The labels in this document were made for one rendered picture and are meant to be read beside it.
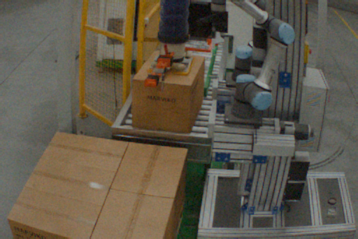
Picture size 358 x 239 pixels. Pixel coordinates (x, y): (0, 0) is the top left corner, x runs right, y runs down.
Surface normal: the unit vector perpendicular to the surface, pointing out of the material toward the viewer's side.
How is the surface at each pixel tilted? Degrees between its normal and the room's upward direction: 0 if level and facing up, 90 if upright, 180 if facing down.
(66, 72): 90
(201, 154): 90
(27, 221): 0
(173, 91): 90
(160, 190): 0
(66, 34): 90
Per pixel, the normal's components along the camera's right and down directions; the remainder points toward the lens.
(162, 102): -0.21, 0.44
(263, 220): 0.04, -0.89
